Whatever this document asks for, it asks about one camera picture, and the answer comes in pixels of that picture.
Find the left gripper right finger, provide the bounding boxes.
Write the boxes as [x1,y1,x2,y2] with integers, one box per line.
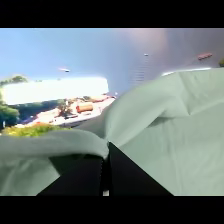
[107,141,174,197]

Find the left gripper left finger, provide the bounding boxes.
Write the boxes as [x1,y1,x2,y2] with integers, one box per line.
[37,155,105,197]

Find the pale green shirt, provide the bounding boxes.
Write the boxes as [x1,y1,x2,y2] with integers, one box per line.
[0,67,224,197]

